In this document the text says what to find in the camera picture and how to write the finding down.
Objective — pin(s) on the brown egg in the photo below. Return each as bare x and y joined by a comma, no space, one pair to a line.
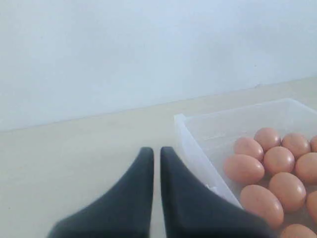
289,190
278,159
297,231
311,205
268,138
313,143
263,203
248,146
297,144
243,169
306,168

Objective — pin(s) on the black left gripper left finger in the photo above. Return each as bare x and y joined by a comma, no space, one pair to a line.
122,212

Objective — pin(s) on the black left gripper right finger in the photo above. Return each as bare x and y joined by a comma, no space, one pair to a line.
191,210

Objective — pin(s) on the clear plastic container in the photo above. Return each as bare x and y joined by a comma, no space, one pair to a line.
207,140

